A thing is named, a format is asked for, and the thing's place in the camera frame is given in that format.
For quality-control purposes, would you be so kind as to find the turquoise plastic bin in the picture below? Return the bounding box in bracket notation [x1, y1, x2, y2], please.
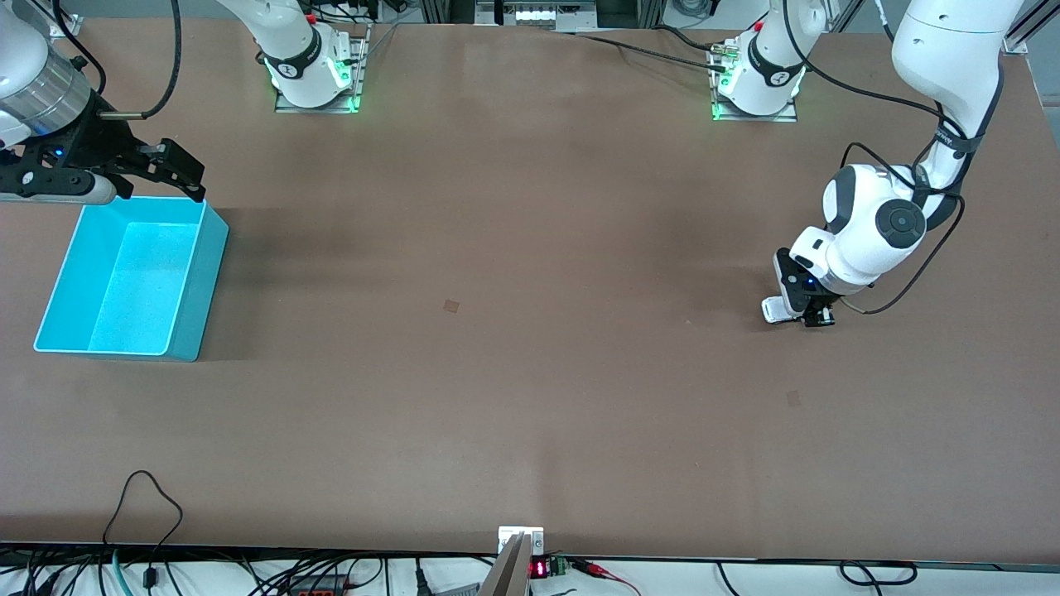
[33, 196, 229, 363]

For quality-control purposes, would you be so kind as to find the red clip lead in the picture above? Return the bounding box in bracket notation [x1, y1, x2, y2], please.
[570, 559, 643, 596]

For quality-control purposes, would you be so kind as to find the white device with lights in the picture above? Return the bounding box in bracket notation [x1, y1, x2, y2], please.
[476, 0, 597, 31]

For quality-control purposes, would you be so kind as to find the grey metal bar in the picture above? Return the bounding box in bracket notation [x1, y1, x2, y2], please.
[476, 534, 531, 596]

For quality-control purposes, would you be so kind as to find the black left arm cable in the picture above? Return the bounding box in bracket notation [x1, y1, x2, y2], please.
[783, 0, 967, 315]

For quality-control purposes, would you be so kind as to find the black coiled floor cable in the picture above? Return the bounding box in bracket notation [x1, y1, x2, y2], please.
[839, 560, 918, 587]

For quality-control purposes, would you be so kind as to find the black cable on table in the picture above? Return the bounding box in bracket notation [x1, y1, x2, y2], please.
[571, 29, 734, 74]

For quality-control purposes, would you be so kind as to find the thin black looped cable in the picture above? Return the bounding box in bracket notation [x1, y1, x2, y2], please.
[102, 470, 185, 590]

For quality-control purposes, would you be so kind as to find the white table edge bracket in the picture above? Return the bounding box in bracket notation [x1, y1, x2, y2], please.
[498, 526, 545, 555]

